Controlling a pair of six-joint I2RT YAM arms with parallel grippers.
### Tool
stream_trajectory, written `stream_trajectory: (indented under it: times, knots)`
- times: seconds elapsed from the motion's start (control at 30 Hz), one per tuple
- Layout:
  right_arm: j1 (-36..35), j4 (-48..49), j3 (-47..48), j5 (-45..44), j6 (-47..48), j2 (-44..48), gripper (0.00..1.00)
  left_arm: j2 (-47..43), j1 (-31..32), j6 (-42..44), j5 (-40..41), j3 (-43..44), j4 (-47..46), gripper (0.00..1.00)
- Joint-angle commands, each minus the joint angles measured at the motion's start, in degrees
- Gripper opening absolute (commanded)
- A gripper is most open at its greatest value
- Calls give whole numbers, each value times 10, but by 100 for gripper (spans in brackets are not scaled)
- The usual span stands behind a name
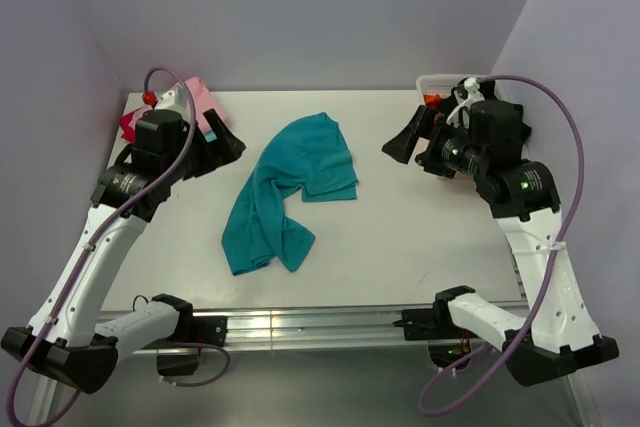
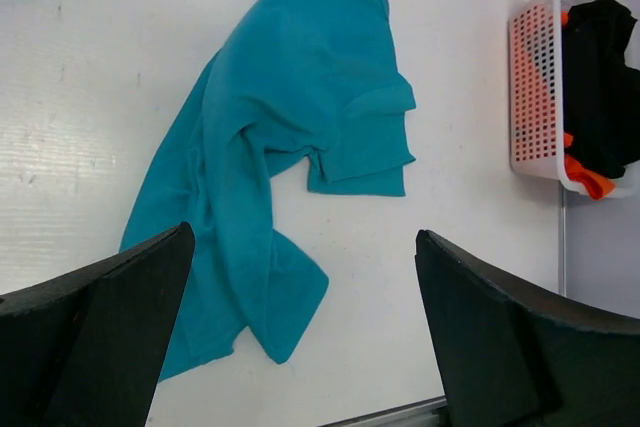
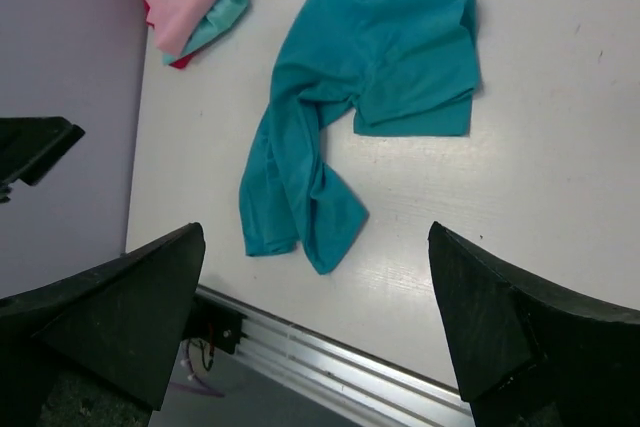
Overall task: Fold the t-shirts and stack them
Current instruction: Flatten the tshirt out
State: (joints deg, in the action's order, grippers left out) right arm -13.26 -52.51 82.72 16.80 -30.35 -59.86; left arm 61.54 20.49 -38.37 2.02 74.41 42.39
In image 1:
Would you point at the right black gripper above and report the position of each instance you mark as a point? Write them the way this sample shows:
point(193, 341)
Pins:
point(401, 146)

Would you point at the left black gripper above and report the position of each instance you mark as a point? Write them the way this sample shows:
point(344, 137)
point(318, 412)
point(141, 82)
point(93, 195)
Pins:
point(215, 154)

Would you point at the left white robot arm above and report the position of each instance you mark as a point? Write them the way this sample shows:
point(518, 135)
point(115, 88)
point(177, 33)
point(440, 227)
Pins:
point(65, 341)

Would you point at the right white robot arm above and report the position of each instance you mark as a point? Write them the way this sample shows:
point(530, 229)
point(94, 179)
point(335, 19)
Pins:
point(485, 141)

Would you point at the folded light teal t shirt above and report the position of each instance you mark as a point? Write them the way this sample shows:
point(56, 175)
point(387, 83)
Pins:
point(210, 136)

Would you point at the folded pink t shirt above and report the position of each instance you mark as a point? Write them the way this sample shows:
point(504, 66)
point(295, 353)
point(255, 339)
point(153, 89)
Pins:
point(204, 101)

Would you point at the orange t shirt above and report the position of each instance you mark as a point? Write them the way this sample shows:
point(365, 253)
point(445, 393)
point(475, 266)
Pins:
point(432, 100)

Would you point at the white plastic basket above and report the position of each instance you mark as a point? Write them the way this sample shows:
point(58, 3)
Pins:
point(442, 84)

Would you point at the folded red t shirt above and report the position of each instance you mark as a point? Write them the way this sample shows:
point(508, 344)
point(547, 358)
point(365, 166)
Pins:
point(128, 122)

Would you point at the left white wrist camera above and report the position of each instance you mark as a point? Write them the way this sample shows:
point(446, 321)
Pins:
point(174, 99)

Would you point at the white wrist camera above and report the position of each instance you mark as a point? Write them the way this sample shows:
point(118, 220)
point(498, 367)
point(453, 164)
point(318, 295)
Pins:
point(466, 94)
point(174, 99)

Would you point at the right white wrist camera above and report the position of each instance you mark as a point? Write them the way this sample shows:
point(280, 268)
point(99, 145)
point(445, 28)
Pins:
point(466, 94)

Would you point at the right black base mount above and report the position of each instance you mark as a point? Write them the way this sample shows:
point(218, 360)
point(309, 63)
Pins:
point(446, 343)

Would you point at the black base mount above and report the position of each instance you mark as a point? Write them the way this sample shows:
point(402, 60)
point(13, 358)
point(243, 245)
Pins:
point(446, 343)
point(210, 330)

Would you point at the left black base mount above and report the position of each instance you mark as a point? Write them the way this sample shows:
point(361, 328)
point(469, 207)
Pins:
point(210, 330)

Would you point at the aluminium rail frame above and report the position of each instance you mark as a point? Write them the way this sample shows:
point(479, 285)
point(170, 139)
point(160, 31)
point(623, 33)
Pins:
point(308, 349)

